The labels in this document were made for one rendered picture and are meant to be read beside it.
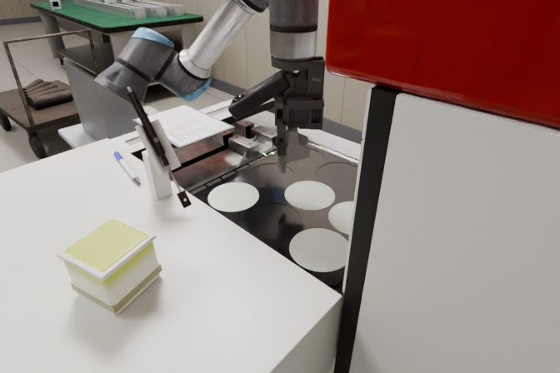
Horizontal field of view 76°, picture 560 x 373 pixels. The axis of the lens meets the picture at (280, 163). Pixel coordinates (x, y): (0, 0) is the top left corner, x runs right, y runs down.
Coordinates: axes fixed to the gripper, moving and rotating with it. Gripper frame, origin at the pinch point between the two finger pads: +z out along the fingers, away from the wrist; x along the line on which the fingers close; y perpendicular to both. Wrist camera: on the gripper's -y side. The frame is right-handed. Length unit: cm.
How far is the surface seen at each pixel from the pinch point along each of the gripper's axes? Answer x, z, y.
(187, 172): 11.5, 9.3, -21.3
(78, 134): 45, 15, -64
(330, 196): -0.9, 7.3, 10.0
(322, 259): -17.7, 7.3, 6.8
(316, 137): 42.2, 15.3, 11.5
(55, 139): 207, 98, -186
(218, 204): -3.3, 7.3, -11.8
